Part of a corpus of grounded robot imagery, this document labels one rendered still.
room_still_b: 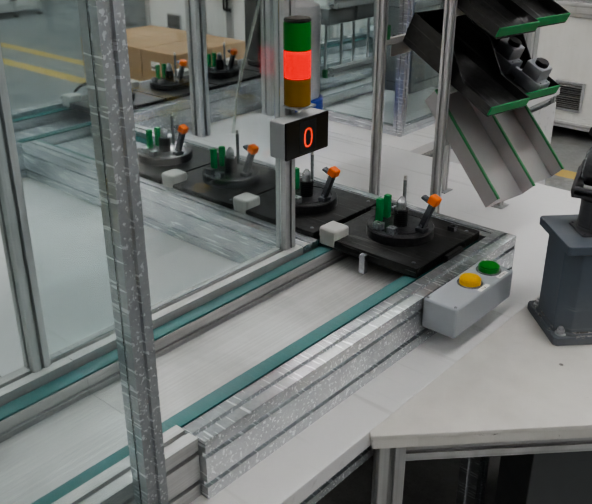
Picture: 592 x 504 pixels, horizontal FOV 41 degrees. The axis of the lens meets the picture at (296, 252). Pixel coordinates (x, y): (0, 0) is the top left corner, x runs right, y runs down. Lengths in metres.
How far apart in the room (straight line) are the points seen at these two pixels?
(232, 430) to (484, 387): 0.48
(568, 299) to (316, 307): 0.46
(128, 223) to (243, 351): 0.58
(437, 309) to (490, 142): 0.58
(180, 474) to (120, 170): 0.47
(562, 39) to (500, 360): 4.41
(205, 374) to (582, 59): 4.68
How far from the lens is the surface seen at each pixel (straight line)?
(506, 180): 1.86
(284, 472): 1.19
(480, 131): 1.89
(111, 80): 0.77
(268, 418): 1.18
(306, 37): 1.44
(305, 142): 1.49
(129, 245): 0.83
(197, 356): 1.35
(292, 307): 1.48
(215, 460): 1.13
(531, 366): 1.47
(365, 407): 1.32
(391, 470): 1.35
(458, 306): 1.42
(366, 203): 1.81
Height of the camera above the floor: 1.64
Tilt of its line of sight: 25 degrees down
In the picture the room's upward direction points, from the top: straight up
